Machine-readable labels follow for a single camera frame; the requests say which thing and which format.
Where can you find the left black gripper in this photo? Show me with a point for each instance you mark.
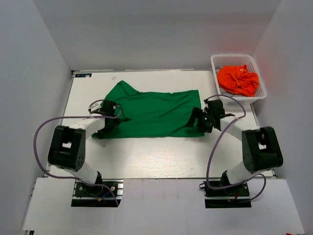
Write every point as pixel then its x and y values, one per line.
pixel 115 123

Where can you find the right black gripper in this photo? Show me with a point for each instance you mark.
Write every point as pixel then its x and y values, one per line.
pixel 199 113

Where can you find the green t-shirt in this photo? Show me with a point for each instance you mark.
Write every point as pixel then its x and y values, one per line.
pixel 152 114

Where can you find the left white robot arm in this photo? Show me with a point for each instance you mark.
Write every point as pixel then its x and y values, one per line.
pixel 68 148

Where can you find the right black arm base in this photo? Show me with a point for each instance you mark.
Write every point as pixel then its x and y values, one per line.
pixel 234 197

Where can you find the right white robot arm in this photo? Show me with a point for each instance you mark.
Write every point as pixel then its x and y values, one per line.
pixel 260 147

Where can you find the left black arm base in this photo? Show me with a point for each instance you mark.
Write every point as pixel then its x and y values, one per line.
pixel 109 195

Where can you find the orange t-shirt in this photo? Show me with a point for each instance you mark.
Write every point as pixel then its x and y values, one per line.
pixel 238 79

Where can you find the blue label sticker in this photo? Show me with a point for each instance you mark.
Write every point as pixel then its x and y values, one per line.
pixel 82 75

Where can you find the white plastic basket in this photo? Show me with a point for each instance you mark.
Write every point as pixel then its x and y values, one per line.
pixel 219 61

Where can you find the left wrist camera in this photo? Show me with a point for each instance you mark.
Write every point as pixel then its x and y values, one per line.
pixel 103 107

